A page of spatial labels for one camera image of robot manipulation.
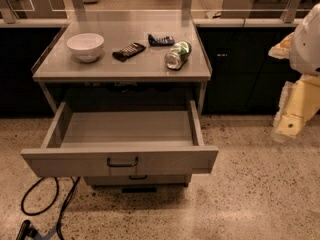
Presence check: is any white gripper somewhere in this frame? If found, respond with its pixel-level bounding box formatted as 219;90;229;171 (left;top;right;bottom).
268;4;320;142

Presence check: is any green soda can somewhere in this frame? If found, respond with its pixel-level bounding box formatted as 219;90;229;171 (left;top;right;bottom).
164;41;192;70

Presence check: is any grey drawer cabinet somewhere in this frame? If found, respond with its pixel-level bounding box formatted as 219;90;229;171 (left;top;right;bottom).
21;11;218;187

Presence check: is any lower grey drawer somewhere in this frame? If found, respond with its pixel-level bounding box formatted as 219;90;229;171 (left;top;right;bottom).
84;174;191;187

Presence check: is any open grey top drawer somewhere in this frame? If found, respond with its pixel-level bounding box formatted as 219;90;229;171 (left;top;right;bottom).
21;102;218;177

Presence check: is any dark brown snack bar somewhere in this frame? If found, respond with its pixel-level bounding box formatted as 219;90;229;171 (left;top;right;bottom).
112;42;146;62

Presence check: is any white ceramic bowl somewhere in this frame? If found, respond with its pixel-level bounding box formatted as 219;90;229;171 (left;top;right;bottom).
67;33;104;62

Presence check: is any black plug on floor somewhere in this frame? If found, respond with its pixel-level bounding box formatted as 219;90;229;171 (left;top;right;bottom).
16;220;38;240

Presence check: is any black top drawer handle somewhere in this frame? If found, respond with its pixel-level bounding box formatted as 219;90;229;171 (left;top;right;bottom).
106;157;139;168

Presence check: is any black floor cable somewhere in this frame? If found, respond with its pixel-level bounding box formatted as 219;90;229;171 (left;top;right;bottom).
20;176;82;240

